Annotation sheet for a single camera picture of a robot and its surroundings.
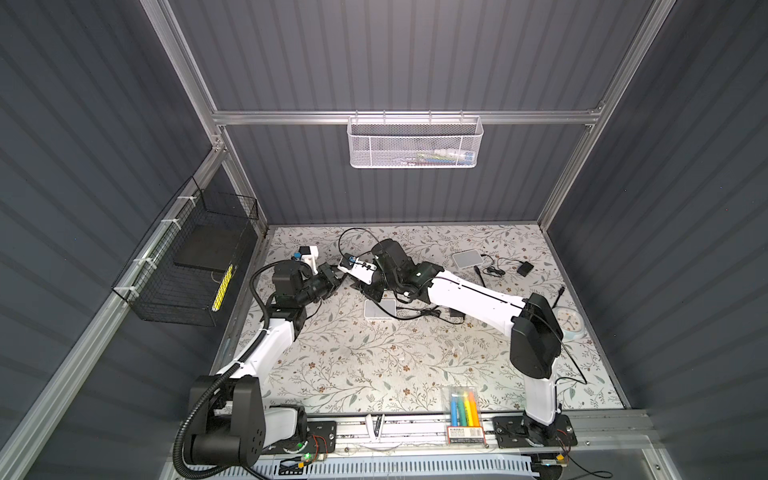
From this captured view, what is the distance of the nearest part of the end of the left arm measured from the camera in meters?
0.72

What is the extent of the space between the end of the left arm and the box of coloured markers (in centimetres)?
44

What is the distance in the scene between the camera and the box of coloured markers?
736 millimetres
